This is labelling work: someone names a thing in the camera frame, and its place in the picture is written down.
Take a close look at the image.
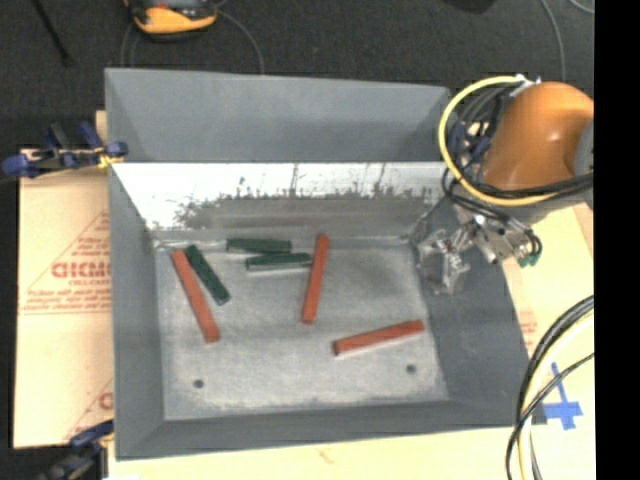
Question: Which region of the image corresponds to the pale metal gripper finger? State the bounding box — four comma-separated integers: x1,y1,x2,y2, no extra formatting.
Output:
433,254,472,295
415,231,457,275

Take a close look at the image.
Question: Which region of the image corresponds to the red-brown flat block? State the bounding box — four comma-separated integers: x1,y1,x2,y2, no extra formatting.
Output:
300,233,332,326
331,319,426,358
169,249,222,344

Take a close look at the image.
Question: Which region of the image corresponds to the dark green flat block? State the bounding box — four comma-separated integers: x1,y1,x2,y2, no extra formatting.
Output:
225,237,294,256
244,251,314,273
183,244,233,307

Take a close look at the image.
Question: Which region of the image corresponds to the grey metal bin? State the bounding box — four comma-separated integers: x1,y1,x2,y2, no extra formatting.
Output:
103,67,531,460

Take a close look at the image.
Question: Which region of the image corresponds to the brown cardboard board red print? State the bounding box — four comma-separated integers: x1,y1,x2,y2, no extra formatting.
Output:
11,163,596,451

